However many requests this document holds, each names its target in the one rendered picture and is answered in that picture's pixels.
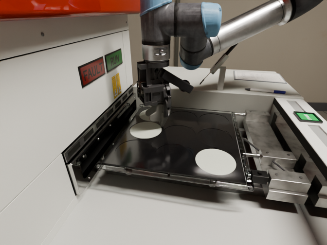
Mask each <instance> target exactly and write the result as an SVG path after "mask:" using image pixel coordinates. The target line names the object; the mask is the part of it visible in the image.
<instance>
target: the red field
mask: <svg viewBox="0 0 327 245"><path fill-rule="evenodd" d="M80 71H81V76H82V80H83V85H85V84H87V83H89V82H90V81H92V80H94V79H95V78H97V77H99V76H100V75H102V74H104V73H105V69H104V63H103V59H102V58H101V59H99V60H97V61H95V62H93V63H90V64H88V65H86V66H84V67H82V68H80Z"/></svg>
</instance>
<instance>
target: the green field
mask: <svg viewBox="0 0 327 245"><path fill-rule="evenodd" d="M106 59H107V66H108V71H109V70H110V69H112V68H114V67H116V66H117V65H119V64H120V63H122V53H121V50H119V51H117V52H115V53H113V54H110V55H108V56H106Z"/></svg>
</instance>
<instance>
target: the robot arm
mask: <svg viewBox="0 0 327 245"><path fill-rule="evenodd" d="M322 1H323V0H269V1H268V2H266V3H264V4H262V5H259V6H257V7H255V8H253V9H251V10H249V11H247V12H245V13H243V14H241V15H238V16H236V17H234V18H232V19H230V20H228V21H226V22H224V23H222V24H221V16H222V11H221V6H220V5H219V4H217V3H209V2H202V3H174V2H172V0H140V17H141V35H142V57H143V60H144V61H139V62H137V73H138V81H137V96H138V98H139V99H140V100H141V101H142V103H143V104H144V105H145V106H148V105H150V106H151V108H149V109H148V110H146V112H145V114H146V115H147V116H148V117H149V120H150V121H153V122H159V123H160V126H161V127H163V126H164V124H165V123H166V121H167V119H168V117H169V114H170V110H171V87H170V85H169V83H171V84H173V85H175V86H177V87H178V88H179V89H180V91H183V92H187V93H191V91H192V90H193V88H194V87H193V86H192V85H190V82H189V81H188V80H182V79H181V78H179V77H177V76H175V75H174V74H172V73H170V72H169V71H167V70H165V69H164V68H165V67H168V66H169V59H170V40H171V36H173V37H181V38H180V52H179V56H180V63H181V65H182V66H183V67H184V68H185V69H187V70H196V69H197V68H199V67H200V66H201V64H202V63H203V60H204V59H206V58H208V57H210V56H212V55H214V54H216V53H218V52H221V51H223V50H225V49H227V48H229V47H231V46H233V45H235V44H237V43H239V42H241V41H243V40H245V39H247V38H250V37H252V36H254V35H256V34H258V33H260V32H262V31H264V30H266V29H268V28H270V27H272V26H274V25H279V26H280V25H284V24H286V23H288V22H290V21H292V20H294V19H296V18H298V17H300V16H301V15H303V14H305V13H306V12H308V11H310V10H311V9H313V8H314V7H316V6H317V5H318V4H320V3H321V2H322Z"/></svg>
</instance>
